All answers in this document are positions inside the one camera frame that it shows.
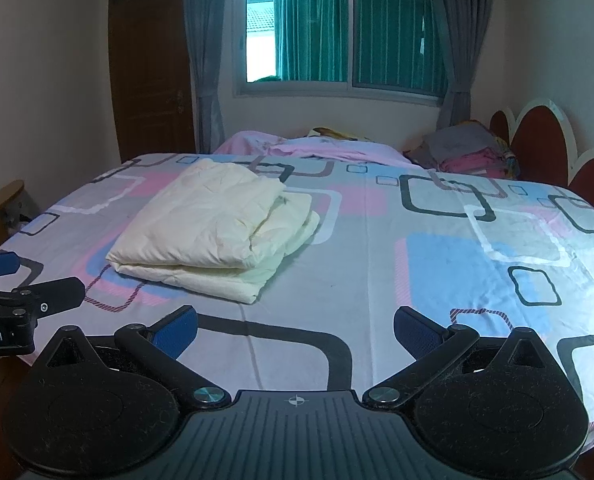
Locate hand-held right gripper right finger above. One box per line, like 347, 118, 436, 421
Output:
362, 306, 564, 407

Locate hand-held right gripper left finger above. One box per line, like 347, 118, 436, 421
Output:
32, 305, 231, 407

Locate cream white blanket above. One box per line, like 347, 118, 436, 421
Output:
105, 158, 322, 305

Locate pink folded clothes pile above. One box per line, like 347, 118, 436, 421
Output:
439, 146, 521, 179

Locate bed with patterned sheet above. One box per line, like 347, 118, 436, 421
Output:
0, 152, 594, 457

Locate pink blanket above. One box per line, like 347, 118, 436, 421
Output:
212, 130, 414, 166

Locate yellow printed cloth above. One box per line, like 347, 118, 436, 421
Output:
306, 127, 374, 142

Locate red and white headboard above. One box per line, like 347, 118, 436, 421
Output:
489, 99, 594, 212

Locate brown wooden door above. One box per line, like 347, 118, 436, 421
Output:
108, 0, 196, 164

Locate grey curtain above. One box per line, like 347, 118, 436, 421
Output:
181, 0, 228, 155
428, 0, 496, 129

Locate sliding glass window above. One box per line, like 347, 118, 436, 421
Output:
234, 0, 446, 107

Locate green striped curtain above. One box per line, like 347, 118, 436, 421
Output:
274, 0, 440, 92

